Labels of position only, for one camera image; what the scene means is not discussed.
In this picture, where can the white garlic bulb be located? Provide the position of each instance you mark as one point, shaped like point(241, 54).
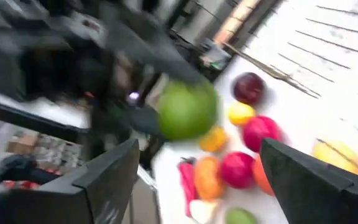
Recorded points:
point(202, 211)

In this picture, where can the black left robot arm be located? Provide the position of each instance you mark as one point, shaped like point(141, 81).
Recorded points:
point(48, 71)

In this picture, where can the small yellow lemon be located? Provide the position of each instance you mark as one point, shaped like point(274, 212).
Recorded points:
point(240, 113)
point(213, 140)

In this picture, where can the orange fruit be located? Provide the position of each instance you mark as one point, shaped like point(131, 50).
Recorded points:
point(259, 174)

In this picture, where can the large yellow lemon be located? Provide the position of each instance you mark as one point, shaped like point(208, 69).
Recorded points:
point(331, 158)

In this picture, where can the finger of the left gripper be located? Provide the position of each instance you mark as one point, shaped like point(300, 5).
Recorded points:
point(143, 121)
point(148, 46)

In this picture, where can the brown potato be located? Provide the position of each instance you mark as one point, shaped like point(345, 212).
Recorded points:
point(208, 177)

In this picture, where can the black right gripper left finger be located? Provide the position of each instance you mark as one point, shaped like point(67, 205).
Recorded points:
point(67, 202)

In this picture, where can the dark red plum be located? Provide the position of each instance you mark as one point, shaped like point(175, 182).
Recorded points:
point(249, 88)

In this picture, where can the brown cardboard box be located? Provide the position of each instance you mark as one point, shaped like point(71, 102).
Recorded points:
point(22, 143)

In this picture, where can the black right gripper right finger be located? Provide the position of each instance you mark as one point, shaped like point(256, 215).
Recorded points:
point(322, 199)

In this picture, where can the red chili pepper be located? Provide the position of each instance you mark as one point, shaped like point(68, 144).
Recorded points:
point(186, 183)

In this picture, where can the red strawberry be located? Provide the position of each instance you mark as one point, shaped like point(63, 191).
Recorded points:
point(259, 132)
point(237, 169)

